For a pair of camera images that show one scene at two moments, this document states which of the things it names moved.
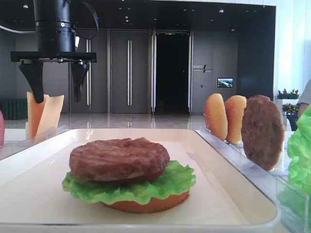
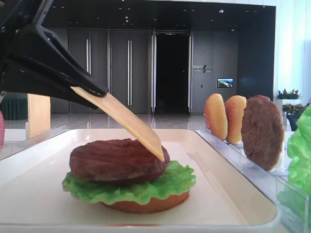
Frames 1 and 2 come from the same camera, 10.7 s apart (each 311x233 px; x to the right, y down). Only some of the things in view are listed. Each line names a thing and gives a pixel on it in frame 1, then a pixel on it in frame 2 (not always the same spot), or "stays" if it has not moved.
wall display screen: (225, 82) stays
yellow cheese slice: (50, 117) -> (39, 114)
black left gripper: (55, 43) -> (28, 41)
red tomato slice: (2, 129) stays
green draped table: (14, 109) stays
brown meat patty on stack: (113, 160) stays
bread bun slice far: (215, 116) stays
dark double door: (118, 82) stays
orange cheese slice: (34, 112) -> (108, 103)
